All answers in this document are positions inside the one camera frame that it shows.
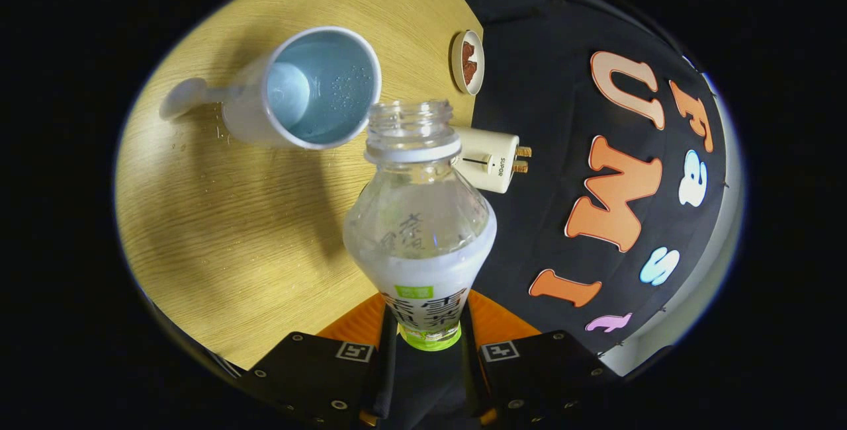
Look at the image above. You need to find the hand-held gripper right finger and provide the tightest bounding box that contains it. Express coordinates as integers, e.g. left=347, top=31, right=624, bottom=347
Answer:
left=461, top=290, right=623, bottom=427

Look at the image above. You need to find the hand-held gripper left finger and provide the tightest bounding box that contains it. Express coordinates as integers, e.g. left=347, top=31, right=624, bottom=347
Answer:
left=242, top=292, right=398, bottom=429

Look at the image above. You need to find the clear plastic juice bottle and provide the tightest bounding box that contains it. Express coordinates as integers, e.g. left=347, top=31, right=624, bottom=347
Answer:
left=343, top=99, right=498, bottom=352

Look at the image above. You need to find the white cup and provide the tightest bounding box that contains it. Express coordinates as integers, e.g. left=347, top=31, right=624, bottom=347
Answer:
left=159, top=26, right=382, bottom=151

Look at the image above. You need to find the wooden table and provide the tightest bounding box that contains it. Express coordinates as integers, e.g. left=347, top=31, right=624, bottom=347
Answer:
left=114, top=0, right=484, bottom=371

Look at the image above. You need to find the white toaster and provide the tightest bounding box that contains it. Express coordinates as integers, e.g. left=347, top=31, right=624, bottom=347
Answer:
left=452, top=126, right=519, bottom=194

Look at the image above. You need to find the round beige plate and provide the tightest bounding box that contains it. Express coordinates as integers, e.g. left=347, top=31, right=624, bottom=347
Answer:
left=450, top=30, right=486, bottom=96

